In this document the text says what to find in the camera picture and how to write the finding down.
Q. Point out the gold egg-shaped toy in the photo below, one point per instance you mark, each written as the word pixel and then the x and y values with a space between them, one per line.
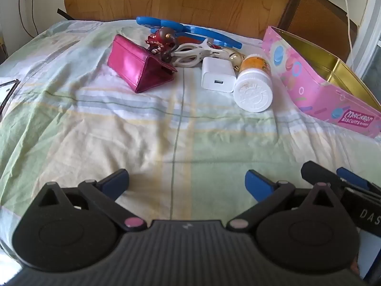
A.
pixel 230 55

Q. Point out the white-lidded orange label bottle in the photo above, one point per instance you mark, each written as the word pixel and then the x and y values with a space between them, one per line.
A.
pixel 253 89

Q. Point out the pastel checked bed sheet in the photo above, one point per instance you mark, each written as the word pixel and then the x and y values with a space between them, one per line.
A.
pixel 119 131

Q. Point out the red brown toy figurine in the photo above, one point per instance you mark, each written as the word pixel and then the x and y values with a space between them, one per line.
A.
pixel 162 37

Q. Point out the magenta leather wallet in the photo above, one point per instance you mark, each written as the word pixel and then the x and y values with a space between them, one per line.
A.
pixel 134 65

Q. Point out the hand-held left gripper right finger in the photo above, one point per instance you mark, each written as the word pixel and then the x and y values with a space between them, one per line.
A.
pixel 259 187

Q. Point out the white framed glass window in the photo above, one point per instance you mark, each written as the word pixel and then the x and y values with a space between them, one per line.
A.
pixel 367 53

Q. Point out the white usb charger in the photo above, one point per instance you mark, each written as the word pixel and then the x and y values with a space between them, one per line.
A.
pixel 217 71

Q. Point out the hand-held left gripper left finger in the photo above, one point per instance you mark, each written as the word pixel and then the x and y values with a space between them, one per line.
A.
pixel 114 182

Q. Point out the blue plastic hanger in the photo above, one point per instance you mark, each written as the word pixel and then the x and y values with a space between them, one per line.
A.
pixel 166 23

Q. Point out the pink biscuit tin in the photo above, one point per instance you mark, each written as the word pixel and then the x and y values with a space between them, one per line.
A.
pixel 312 89

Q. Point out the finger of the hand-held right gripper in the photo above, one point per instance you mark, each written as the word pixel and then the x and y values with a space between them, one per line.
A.
pixel 354 178
pixel 320 171

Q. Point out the black tape strip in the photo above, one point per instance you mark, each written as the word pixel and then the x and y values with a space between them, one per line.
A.
pixel 64 14

